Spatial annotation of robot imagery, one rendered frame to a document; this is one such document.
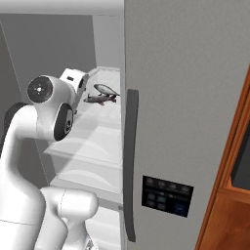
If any grey fridge door with panel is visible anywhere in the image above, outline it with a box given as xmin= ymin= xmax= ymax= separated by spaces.
xmin=122 ymin=0 xmax=250 ymax=250

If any grey fridge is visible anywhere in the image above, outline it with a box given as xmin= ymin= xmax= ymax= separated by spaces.
xmin=0 ymin=0 xmax=250 ymax=250

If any grey oval fish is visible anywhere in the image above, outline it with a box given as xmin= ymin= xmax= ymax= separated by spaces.
xmin=93 ymin=83 xmax=121 ymax=98

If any white fridge shelf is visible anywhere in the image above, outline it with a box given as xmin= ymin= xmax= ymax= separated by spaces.
xmin=71 ymin=65 xmax=125 ymax=132

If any plain grey fridge door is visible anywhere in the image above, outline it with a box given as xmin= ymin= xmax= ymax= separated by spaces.
xmin=0 ymin=13 xmax=57 ymax=196

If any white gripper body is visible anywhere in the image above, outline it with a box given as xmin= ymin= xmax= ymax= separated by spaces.
xmin=72 ymin=73 xmax=90 ymax=115

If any brown wooden cabinet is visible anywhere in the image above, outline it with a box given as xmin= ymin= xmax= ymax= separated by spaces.
xmin=194 ymin=64 xmax=250 ymax=250

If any black built-in oven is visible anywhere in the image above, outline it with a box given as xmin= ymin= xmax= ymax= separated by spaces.
xmin=229 ymin=119 xmax=250 ymax=191

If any dark grey fridge door handle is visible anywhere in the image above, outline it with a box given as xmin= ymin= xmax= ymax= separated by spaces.
xmin=122 ymin=88 xmax=141 ymax=244

